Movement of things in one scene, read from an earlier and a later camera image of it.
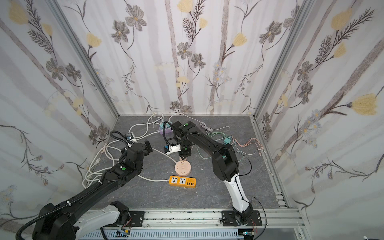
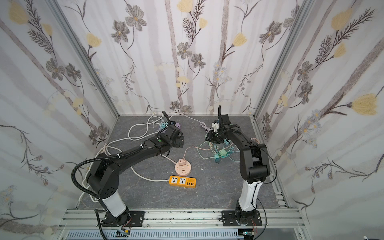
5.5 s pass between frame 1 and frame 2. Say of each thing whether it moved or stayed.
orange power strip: stayed
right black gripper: moved
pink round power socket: stayed
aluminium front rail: stayed
